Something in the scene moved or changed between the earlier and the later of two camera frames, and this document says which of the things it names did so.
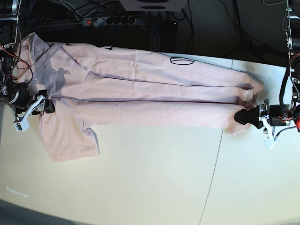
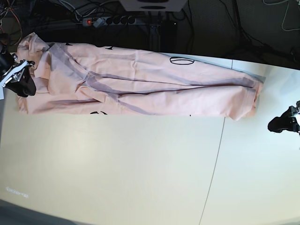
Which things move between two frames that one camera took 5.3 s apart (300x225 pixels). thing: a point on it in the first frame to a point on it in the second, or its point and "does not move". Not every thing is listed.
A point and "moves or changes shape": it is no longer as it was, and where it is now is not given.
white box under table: x=153 y=5 does not move
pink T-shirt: x=98 y=88 moves or changes shape
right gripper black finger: x=49 y=107 to x=28 y=84
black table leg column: x=163 y=37 does not move
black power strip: x=101 y=21 does not move
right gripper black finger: x=35 y=112 to x=17 y=86
